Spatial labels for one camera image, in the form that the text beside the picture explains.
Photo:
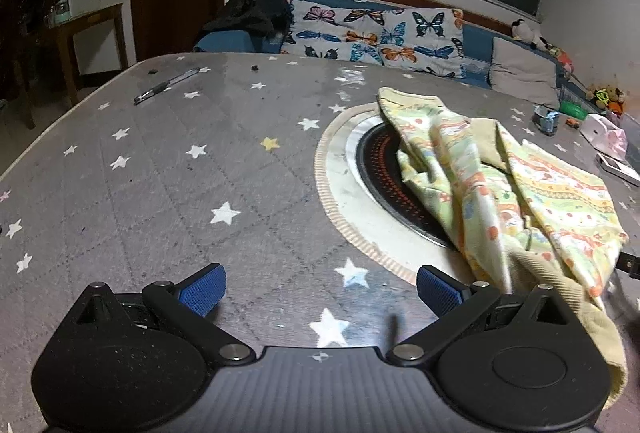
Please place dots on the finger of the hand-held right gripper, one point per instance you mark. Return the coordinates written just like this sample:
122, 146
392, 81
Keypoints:
629, 263

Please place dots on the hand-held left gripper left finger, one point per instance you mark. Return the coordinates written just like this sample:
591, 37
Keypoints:
204, 289

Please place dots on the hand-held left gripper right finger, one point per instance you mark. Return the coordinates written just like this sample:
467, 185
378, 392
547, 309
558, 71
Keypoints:
440, 290

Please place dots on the patterned yellow green children's garment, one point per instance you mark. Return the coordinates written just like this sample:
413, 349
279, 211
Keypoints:
550, 193

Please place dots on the pile of dark clothes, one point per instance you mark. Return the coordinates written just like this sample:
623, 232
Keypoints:
255, 8

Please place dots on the white flat device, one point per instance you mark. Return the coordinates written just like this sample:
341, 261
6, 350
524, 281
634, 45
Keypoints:
617, 165

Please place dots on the grey star-print tablecloth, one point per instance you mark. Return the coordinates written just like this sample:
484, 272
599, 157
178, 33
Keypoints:
150, 188

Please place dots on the pink and white tissue pack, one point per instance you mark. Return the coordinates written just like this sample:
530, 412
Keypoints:
607, 130

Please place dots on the round inset table stove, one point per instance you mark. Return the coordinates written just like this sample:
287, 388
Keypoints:
370, 153

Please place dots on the green plastic object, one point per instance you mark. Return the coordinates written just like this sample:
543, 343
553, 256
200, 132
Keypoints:
572, 108

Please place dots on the colourful plush toy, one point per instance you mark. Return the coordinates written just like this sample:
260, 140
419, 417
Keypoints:
607, 95

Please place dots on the black and silver pen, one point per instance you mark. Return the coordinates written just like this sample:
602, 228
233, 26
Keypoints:
165, 85

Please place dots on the grey cushion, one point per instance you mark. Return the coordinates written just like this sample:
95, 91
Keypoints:
522, 68

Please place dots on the blue sofa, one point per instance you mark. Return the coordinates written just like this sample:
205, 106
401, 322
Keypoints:
222, 42

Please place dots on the black and white plush toy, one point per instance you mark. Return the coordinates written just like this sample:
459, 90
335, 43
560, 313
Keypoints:
524, 30

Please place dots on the butterfly print cushion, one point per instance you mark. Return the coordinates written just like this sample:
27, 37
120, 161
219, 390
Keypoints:
370, 33

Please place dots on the wooden side table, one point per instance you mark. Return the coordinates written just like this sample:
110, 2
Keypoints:
90, 20

